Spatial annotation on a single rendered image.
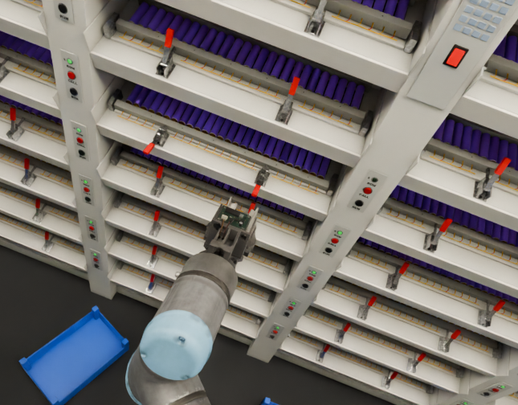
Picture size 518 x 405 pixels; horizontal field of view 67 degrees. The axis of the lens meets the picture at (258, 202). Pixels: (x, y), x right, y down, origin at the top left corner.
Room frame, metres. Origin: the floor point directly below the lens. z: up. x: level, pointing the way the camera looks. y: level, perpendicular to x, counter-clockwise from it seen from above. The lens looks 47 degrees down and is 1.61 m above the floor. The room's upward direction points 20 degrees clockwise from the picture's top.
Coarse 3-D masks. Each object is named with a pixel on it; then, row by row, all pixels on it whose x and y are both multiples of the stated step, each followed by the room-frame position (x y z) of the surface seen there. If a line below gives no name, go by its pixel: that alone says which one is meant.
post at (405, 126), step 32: (448, 0) 0.70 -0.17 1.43; (480, 64) 0.66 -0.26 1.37; (384, 128) 0.66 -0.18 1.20; (416, 128) 0.66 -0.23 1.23; (384, 160) 0.66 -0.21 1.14; (352, 192) 0.66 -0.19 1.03; (384, 192) 0.66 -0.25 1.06; (320, 224) 0.68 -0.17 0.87; (352, 224) 0.66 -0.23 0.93; (320, 256) 0.66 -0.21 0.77; (288, 288) 0.66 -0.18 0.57; (320, 288) 0.66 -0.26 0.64; (288, 320) 0.66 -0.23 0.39; (256, 352) 0.66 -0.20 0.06
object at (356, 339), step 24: (312, 312) 0.72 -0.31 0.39; (312, 336) 0.66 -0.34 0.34; (336, 336) 0.68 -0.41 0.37; (360, 336) 0.70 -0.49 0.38; (384, 336) 0.72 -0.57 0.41; (384, 360) 0.66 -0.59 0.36; (408, 360) 0.68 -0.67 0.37; (432, 360) 0.71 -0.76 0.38; (432, 384) 0.65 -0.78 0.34; (456, 384) 0.66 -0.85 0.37
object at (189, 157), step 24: (120, 96) 0.77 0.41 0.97; (96, 120) 0.69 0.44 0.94; (120, 120) 0.72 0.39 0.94; (144, 144) 0.68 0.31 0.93; (168, 144) 0.70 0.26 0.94; (192, 144) 0.72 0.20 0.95; (240, 144) 0.77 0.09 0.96; (192, 168) 0.69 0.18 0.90; (216, 168) 0.68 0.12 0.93; (240, 168) 0.70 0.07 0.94; (336, 168) 0.79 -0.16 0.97; (264, 192) 0.67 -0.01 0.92; (288, 192) 0.69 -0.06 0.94; (336, 192) 0.69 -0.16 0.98; (312, 216) 0.68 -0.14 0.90
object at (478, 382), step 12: (516, 360) 0.66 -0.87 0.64; (516, 372) 0.64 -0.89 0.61; (480, 384) 0.64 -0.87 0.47; (492, 384) 0.64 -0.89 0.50; (516, 384) 0.64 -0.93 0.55; (444, 396) 0.65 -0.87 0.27; (456, 396) 0.64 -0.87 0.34; (468, 396) 0.64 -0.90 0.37; (480, 396) 0.64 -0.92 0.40; (492, 396) 0.64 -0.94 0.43
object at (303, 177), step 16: (128, 112) 0.74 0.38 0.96; (144, 112) 0.74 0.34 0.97; (176, 128) 0.73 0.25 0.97; (208, 144) 0.73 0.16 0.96; (224, 144) 0.73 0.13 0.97; (256, 160) 0.72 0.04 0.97; (272, 160) 0.73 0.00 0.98; (272, 176) 0.70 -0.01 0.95; (288, 176) 0.72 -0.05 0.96; (304, 176) 0.72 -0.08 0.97
